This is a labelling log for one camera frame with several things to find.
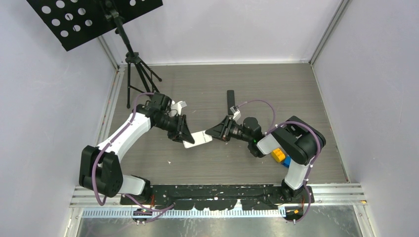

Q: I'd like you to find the black music stand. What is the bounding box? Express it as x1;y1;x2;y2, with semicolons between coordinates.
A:
28;0;163;92

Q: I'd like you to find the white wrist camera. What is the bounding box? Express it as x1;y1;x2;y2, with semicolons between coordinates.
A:
229;106;241;121
169;101;187;117

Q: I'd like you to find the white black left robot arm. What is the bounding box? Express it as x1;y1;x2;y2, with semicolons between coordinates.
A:
79;92;195;204

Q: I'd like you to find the blue green white brick stack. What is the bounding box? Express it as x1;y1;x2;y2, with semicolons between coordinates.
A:
282;156;292;168

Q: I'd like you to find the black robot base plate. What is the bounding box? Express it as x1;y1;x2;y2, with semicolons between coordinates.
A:
120;184;315;211

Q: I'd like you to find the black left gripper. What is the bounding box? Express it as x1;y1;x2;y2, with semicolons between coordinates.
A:
154;113;194;145

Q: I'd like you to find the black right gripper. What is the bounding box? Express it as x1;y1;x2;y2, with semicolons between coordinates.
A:
206;116;252;143

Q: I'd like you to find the yellow toy brick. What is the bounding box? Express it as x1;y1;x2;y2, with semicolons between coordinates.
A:
271;149;286;163

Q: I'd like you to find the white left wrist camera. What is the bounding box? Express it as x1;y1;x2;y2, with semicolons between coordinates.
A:
169;101;187;117

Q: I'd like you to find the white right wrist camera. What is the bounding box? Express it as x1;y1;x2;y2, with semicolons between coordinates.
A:
229;106;241;121

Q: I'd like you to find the white air conditioner remote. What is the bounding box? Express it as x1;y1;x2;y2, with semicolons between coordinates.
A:
183;130;212;149

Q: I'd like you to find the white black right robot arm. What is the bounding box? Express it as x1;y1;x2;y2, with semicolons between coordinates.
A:
205;116;327;203

